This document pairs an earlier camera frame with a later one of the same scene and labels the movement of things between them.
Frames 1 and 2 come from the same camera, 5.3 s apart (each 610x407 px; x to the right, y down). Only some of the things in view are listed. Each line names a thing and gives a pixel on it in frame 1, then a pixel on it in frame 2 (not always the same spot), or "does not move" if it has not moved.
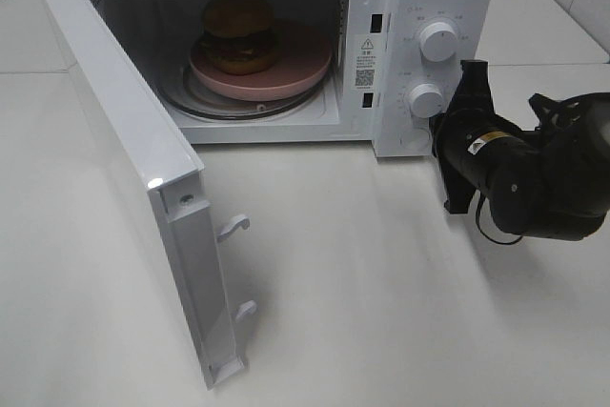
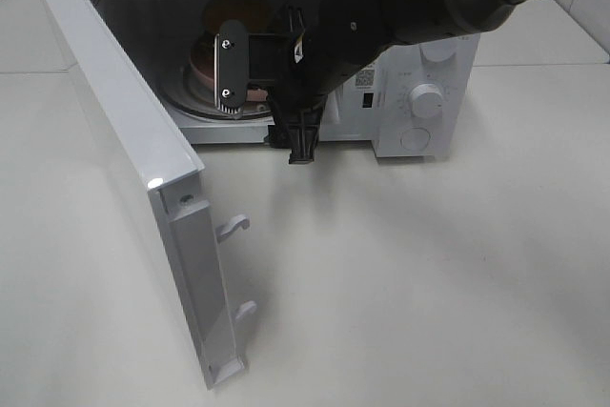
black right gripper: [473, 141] -> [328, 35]
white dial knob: [426, 100] does not move
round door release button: [416, 139] does not move
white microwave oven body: [301, 47] does not move
